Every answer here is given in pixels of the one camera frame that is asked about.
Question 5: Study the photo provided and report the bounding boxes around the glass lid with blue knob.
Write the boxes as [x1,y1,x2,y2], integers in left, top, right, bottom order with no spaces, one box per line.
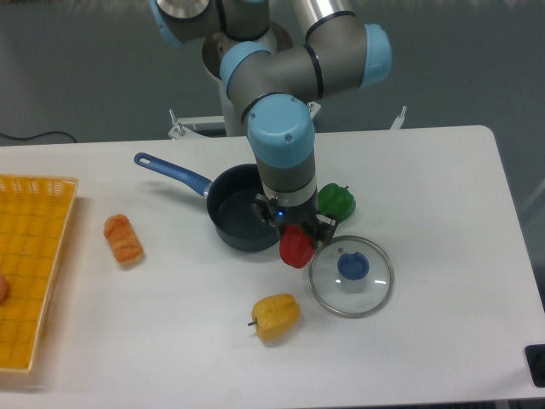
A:
[308,235,394,319]

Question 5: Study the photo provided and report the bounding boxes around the black device at table edge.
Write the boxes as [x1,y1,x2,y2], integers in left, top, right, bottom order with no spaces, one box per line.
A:
[525,344,545,388]

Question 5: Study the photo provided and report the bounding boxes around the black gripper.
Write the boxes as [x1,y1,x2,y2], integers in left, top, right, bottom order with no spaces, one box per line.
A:
[253,193,338,249]

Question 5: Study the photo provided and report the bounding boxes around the yellow woven basket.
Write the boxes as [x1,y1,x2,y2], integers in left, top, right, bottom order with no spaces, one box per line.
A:
[1,174,78,373]

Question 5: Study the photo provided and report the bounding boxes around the green toy pepper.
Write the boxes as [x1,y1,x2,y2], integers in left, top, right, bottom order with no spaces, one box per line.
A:
[318,183,356,222]

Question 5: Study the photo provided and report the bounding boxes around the red toy pepper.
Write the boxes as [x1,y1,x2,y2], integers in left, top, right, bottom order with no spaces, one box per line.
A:
[279,225,315,268]

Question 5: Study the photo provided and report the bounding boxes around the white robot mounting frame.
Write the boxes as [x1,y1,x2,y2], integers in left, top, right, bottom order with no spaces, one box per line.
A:
[168,101,407,140]

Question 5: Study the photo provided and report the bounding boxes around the black cable on floor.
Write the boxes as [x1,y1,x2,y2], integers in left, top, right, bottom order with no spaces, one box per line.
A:
[0,130,78,144]

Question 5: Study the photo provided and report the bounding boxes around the yellow toy pepper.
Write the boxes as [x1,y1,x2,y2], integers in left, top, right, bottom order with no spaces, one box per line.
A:
[247,293,301,343]

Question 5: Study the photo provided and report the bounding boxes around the orange toy bread roll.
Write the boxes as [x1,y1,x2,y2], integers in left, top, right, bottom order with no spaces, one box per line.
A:
[103,214,144,267]

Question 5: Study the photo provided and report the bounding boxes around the dark pot with blue handle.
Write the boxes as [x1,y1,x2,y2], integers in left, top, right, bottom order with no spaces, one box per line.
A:
[134,153,280,252]

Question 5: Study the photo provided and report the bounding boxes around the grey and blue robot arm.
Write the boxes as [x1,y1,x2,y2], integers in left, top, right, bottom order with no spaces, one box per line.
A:
[151,1,393,245]

